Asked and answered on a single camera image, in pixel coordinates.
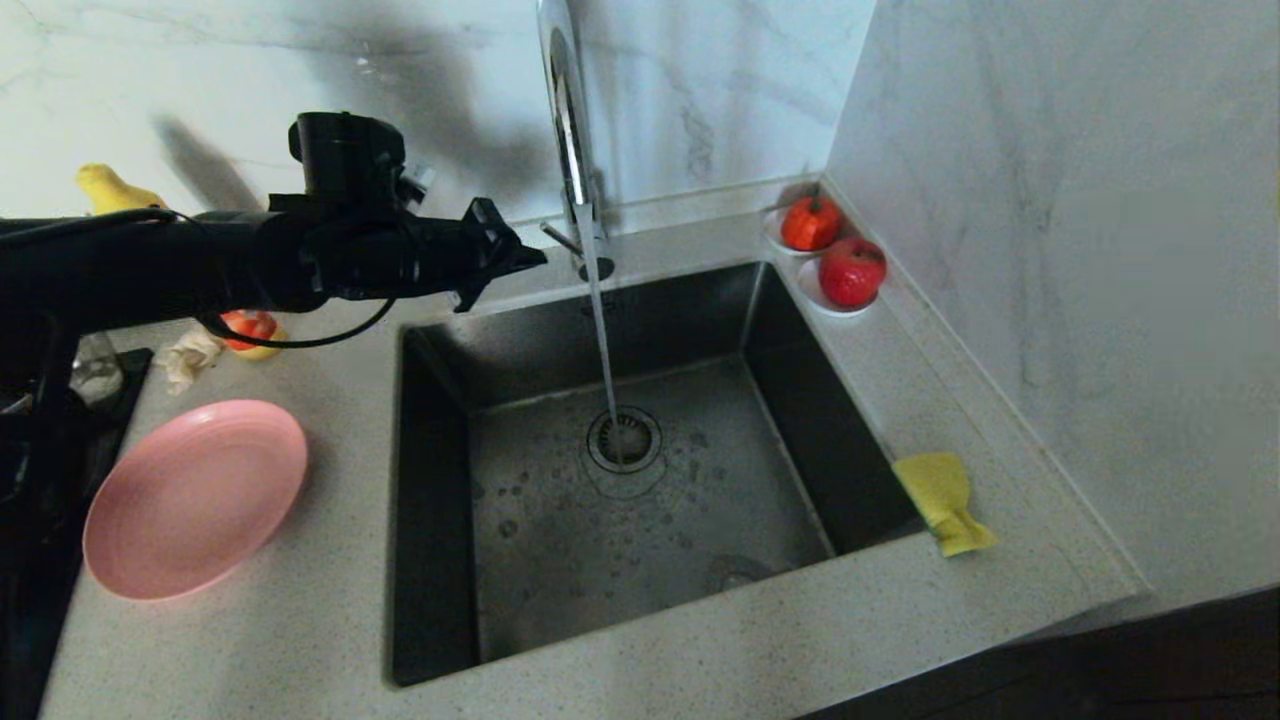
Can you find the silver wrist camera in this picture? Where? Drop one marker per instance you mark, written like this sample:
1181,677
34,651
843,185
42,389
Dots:
415,185

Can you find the crumpled white tissue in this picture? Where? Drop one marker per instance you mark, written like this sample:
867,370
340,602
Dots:
188,358

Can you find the small white dish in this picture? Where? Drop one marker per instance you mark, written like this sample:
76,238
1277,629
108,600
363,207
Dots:
771,236
811,295

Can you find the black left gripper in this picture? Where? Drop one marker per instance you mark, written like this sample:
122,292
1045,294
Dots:
380,245

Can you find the yellow-capped orange dish soap bottle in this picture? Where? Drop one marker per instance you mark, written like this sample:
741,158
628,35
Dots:
110,187

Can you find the round metal drain strainer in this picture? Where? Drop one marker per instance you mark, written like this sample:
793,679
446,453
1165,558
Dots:
645,440

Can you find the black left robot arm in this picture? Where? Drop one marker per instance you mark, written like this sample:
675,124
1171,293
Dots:
130,270

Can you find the stainless steel sink basin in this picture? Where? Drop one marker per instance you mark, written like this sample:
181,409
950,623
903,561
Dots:
700,540

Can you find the red apple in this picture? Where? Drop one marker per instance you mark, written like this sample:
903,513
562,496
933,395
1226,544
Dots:
852,272

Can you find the black cooktop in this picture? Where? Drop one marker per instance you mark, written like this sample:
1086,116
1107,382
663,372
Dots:
110,420

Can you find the chrome kitchen faucet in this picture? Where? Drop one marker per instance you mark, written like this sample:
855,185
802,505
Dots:
575,120

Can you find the running water stream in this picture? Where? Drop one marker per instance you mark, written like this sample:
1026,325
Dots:
603,340

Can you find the clear glass pot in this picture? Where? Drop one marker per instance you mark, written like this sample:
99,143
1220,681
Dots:
95,370

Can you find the orange-red tomato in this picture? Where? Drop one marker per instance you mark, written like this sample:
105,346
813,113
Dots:
812,222

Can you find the pink plate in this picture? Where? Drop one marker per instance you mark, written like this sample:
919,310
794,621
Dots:
195,500

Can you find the yellow sponge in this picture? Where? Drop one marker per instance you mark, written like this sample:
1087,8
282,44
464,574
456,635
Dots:
940,490

